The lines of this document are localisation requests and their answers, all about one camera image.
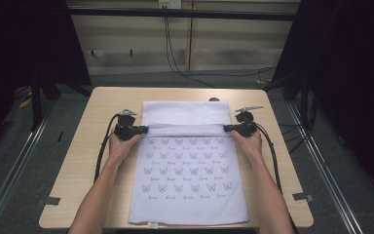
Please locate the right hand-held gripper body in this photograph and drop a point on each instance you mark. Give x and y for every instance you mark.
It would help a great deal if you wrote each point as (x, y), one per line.
(246, 126)

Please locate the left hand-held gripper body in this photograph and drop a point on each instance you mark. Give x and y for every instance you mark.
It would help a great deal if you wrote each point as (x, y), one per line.
(125, 130)

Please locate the white printed towel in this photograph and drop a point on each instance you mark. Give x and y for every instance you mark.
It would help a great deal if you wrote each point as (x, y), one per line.
(188, 169)

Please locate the person's left hand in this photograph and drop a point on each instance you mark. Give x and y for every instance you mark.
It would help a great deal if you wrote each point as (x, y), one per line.
(121, 149)

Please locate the person's right hand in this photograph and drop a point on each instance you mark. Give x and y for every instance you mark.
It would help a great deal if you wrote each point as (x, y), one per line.
(250, 146)

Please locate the black metal stand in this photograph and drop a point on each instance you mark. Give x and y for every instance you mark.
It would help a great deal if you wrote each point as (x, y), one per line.
(304, 100)
(36, 104)

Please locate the small black floor item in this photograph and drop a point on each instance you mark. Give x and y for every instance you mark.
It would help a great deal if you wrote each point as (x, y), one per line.
(60, 136)

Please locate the grey tape strip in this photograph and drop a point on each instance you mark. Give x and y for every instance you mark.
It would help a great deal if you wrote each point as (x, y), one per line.
(48, 201)
(302, 196)

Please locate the yellow floor item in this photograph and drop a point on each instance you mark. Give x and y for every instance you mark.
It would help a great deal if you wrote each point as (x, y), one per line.
(25, 103)

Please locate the black horizontal bar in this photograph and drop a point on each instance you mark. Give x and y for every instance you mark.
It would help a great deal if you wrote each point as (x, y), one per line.
(181, 13)

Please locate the dark curtain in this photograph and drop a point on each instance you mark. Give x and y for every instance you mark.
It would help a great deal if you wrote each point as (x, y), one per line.
(19, 39)
(354, 65)

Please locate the metal floor rail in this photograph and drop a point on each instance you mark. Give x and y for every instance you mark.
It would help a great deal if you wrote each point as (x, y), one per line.
(19, 162)
(324, 169)

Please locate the white wall socket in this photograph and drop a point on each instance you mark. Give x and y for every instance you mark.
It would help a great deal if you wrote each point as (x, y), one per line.
(172, 4)

